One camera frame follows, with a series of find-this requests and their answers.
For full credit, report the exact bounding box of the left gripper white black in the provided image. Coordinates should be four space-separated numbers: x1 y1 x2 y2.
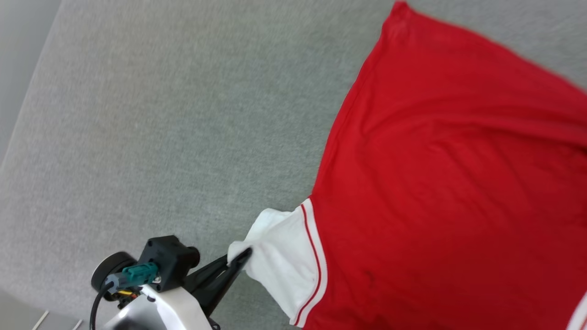
102 247 253 330

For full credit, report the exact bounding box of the red and white garment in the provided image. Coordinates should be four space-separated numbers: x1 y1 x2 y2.
227 1 587 330

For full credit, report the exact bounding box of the grey fabric sofa cushion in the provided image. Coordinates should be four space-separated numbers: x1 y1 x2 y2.
0 0 587 330

